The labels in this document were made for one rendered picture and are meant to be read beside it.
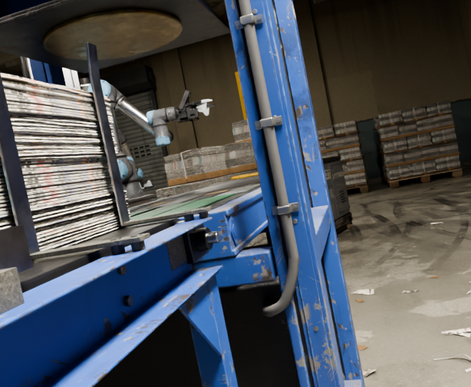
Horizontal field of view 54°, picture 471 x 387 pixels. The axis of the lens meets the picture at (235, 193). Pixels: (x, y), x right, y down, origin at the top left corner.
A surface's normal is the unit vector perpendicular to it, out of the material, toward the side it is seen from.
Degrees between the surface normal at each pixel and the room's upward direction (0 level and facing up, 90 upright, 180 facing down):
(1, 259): 90
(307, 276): 90
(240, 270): 90
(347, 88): 90
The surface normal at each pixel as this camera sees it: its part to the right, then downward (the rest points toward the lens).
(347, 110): -0.25, 0.10
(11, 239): 0.95, -0.18
